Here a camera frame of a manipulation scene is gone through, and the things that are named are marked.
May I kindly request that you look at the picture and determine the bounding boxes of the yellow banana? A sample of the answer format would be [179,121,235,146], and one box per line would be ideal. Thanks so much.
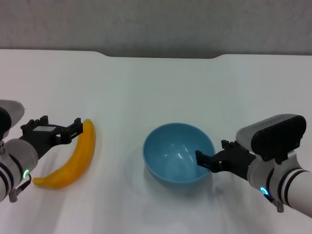
[32,118,96,190]

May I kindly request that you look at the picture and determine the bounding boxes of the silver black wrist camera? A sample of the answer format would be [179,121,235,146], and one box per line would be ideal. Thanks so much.
[0,99,25,141]
[235,114,307,164]

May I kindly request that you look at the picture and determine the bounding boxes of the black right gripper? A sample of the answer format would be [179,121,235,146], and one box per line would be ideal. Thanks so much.
[195,139,256,182]

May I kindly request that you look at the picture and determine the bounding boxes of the blue plastic bowl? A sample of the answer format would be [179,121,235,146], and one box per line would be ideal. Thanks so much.
[142,122,216,189]

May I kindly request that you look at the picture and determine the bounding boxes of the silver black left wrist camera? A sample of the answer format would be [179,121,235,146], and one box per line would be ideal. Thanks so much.
[0,99,25,141]

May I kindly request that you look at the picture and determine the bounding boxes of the arm metal cable connector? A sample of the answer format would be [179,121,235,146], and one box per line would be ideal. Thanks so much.
[8,174,33,203]
[264,192,285,213]

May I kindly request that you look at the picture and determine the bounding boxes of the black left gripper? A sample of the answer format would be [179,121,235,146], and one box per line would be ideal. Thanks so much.
[20,116,84,163]

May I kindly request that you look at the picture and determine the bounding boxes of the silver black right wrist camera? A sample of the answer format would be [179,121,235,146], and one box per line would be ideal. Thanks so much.
[235,114,307,164]

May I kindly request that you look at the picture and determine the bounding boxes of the left arm metal cable connector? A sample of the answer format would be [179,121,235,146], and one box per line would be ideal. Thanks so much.
[8,174,33,203]

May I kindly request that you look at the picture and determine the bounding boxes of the right arm metal cable connector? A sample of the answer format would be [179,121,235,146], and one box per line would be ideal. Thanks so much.
[264,192,285,213]

